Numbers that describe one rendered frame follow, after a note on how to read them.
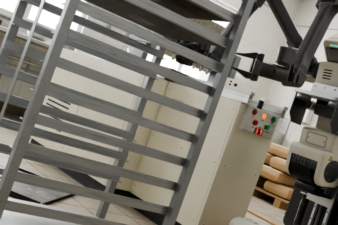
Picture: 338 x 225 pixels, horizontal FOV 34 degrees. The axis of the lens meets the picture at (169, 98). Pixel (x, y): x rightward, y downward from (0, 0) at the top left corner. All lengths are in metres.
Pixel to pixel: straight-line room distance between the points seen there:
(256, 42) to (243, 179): 5.46
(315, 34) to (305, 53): 0.09
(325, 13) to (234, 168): 1.22
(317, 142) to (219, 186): 0.68
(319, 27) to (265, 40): 6.45
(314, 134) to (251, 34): 5.81
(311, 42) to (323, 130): 0.66
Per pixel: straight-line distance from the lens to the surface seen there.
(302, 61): 2.15
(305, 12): 8.95
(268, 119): 3.19
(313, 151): 2.66
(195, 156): 1.97
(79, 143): 2.24
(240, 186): 3.22
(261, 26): 8.56
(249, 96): 3.06
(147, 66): 1.82
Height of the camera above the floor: 0.67
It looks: 1 degrees up
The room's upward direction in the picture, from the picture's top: 20 degrees clockwise
